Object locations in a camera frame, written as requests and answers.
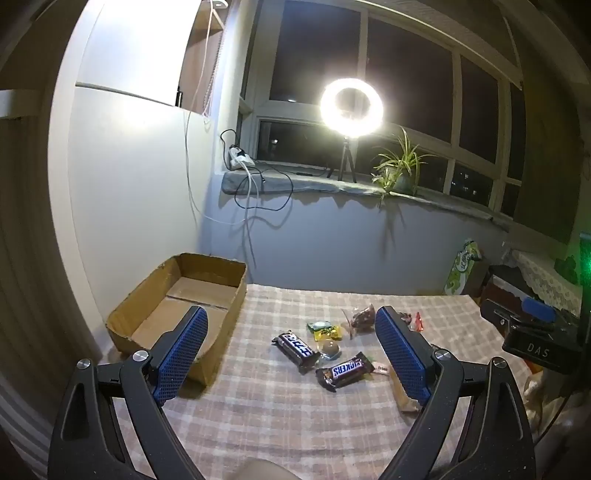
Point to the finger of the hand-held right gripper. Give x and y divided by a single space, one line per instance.
496 316
538 310

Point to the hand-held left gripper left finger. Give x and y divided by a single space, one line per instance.
182 355

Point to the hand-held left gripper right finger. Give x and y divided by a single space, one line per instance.
401 355

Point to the small white packet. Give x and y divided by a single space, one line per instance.
381 369

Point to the large beige snack packet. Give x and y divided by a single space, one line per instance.
398 392

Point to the small red packet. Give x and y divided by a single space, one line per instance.
418 321

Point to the clear packet of dark fruit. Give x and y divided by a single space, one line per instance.
362 318

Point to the brown chocolate bar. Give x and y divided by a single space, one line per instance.
298 351
344 370

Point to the cardboard box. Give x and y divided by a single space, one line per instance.
194 290

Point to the round candy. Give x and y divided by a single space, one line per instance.
330 349

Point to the green yellow candy packet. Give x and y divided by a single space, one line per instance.
325 331

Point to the lace cloth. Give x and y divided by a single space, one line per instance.
545 277

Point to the dark storage box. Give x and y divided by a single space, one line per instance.
503 279

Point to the green printed bag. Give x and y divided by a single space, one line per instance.
461 272

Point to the potted spider plant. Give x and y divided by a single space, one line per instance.
401 177

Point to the white cabinet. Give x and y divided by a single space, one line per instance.
129 184

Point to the white power strip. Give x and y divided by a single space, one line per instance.
240 159

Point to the black tripod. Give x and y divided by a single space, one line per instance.
345 154

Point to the white window frame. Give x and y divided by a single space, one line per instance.
456 115

